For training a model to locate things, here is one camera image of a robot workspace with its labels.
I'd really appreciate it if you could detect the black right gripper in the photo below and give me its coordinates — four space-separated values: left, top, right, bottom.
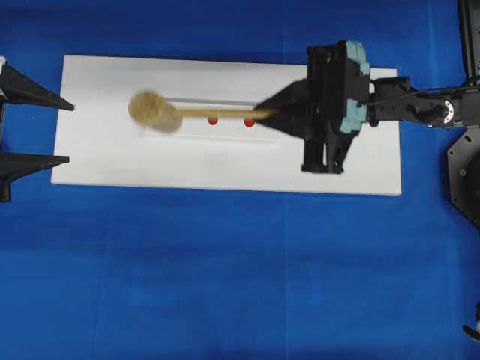
254 40 371 174

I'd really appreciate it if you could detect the white rectangular board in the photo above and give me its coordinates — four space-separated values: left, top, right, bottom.
51 55 402 196

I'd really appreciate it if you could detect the wooden mallet hammer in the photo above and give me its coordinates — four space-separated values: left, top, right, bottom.
128 91 280 134

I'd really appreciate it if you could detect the black frame rail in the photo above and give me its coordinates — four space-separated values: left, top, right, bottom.
457 0 479 84

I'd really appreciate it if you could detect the blue table cloth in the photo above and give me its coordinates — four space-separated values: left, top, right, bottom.
1 1 479 359

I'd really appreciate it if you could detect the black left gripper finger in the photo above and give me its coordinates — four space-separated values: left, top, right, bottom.
1 152 70 203
1 64 74 111

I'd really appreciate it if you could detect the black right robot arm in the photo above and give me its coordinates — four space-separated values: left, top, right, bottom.
255 40 479 174

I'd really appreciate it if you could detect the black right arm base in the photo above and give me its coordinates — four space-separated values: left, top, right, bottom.
447 127 479 229

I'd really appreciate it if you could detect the black clamp at edge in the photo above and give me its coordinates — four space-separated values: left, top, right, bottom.
462 301 480 342

